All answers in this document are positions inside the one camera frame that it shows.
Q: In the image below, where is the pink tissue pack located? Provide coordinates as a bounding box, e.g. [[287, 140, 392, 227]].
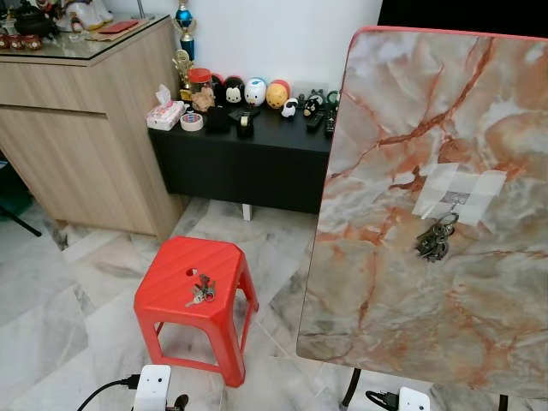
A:
[[146, 84, 186, 131]]

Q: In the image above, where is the red-lidded clear jar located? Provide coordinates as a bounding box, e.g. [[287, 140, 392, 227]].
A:
[[188, 67, 215, 113]]

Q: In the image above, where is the blue ball trophy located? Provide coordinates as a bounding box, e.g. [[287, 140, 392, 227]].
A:
[[174, 0, 198, 61]]

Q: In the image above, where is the red flat book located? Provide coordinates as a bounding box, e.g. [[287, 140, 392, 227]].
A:
[[98, 19, 140, 37]]

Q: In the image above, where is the black mouse egg toy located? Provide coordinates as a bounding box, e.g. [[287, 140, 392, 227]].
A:
[[223, 75, 246, 105]]

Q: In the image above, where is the black low sideboard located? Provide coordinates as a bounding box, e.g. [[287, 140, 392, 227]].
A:
[[147, 107, 339, 215]]

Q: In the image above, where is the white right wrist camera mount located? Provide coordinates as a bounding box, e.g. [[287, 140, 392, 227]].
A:
[[398, 387, 432, 411]]

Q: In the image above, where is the silver key bunch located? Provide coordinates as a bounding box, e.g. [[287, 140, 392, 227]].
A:
[[185, 274, 217, 307]]

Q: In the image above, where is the red plastic stool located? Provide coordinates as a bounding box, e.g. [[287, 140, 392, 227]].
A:
[[134, 236, 259, 388]]

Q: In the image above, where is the dark key bunch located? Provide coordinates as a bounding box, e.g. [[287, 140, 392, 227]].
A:
[[415, 212, 460, 262]]

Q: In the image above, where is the green plastic basin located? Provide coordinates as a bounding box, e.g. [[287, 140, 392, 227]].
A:
[[0, 154, 35, 219]]

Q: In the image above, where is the black tape dispenser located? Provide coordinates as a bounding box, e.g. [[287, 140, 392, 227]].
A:
[[233, 107, 262, 138]]

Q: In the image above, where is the white egg toy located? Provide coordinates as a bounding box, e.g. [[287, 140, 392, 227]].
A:
[[244, 77, 268, 107]]

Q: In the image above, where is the yellow egg toy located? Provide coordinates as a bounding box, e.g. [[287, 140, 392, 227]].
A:
[[265, 80, 290, 110]]

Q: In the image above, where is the light wooden cabinet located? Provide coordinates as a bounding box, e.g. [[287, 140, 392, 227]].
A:
[[0, 15, 188, 241]]

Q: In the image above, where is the black television screen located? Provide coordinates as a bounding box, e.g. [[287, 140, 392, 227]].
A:
[[378, 0, 548, 39]]

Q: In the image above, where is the marble pattern folding table top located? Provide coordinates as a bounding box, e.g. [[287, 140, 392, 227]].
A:
[[296, 26, 548, 400]]

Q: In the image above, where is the white tape roll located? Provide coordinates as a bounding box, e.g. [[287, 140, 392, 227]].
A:
[[180, 111, 205, 133]]

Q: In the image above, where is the small gold trophy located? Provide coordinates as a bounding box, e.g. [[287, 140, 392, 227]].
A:
[[174, 50, 194, 102]]

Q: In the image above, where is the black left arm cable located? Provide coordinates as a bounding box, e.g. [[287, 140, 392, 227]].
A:
[[77, 374, 140, 411]]

